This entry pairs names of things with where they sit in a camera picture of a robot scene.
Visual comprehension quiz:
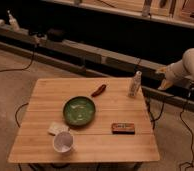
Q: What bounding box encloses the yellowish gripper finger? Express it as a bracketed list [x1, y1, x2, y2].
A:
[156, 67, 173, 91]

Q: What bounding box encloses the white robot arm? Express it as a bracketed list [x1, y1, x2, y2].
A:
[156, 48, 194, 90]

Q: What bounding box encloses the clear plastic bottle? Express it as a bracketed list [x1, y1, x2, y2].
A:
[129, 71, 142, 97]

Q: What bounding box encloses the white spray bottle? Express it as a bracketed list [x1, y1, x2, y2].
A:
[7, 11, 20, 31]

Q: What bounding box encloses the red chili pepper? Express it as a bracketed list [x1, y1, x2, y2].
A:
[91, 84, 107, 97]

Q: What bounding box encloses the brown rectangular box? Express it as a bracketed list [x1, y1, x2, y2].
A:
[111, 123, 135, 134]

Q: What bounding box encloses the white paper cup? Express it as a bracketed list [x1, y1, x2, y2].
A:
[53, 131, 74, 154]

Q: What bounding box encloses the small white sponge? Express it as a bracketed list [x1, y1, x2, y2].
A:
[48, 122, 69, 135]

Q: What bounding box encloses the black device on ledge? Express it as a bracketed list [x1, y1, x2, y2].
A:
[47, 29, 65, 42]

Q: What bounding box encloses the black cable right floor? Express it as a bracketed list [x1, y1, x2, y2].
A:
[178, 84, 194, 171]

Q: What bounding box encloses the black cable floor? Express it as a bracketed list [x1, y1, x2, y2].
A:
[0, 44, 38, 76]
[178, 84, 194, 171]

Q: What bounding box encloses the black cable left floor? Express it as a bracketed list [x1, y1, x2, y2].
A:
[0, 44, 38, 76]

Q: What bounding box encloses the black cable under table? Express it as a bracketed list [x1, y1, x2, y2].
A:
[14, 102, 30, 129]

